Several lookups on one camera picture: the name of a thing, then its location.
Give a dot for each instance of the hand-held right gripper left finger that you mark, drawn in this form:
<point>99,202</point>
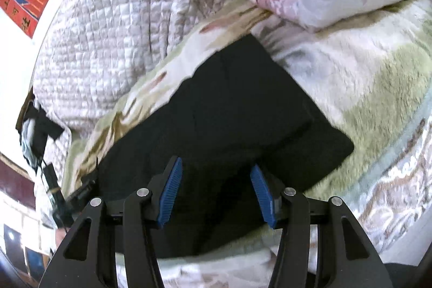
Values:
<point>170,193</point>

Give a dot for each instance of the pile of dark clothes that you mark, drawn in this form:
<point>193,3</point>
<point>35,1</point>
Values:
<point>45,129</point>

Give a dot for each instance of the dark red wooden panel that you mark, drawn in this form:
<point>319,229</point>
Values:
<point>13,176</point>

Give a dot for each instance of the black pants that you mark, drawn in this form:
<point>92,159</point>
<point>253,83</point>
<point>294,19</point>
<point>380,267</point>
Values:
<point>219,105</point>

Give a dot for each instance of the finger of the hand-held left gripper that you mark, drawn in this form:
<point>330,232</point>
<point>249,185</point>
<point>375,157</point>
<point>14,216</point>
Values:
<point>81,193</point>

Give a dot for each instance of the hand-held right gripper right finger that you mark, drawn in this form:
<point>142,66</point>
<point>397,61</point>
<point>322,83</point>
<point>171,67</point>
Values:
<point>261,195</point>

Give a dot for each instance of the beige quilted bedspread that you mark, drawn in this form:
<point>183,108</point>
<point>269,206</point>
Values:
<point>101,21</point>

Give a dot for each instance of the light blue cloth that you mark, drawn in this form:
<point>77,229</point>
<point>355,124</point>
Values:
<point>28,141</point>

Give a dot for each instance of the floral fleece blanket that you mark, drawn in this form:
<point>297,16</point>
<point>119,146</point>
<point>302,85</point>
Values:
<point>354,78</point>

